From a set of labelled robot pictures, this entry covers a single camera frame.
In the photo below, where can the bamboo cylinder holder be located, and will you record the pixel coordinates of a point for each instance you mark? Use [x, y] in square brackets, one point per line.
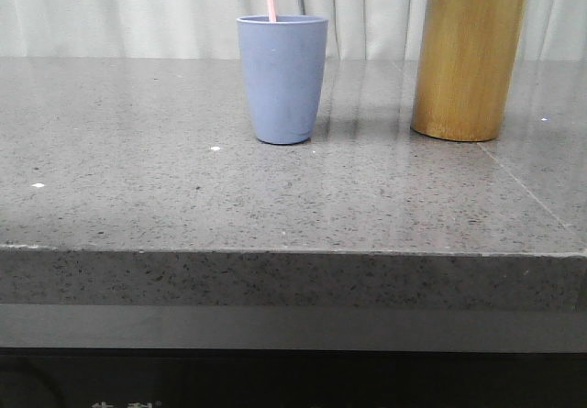
[466, 61]

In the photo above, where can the blue plastic cup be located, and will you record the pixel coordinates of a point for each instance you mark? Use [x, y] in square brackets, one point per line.
[283, 66]

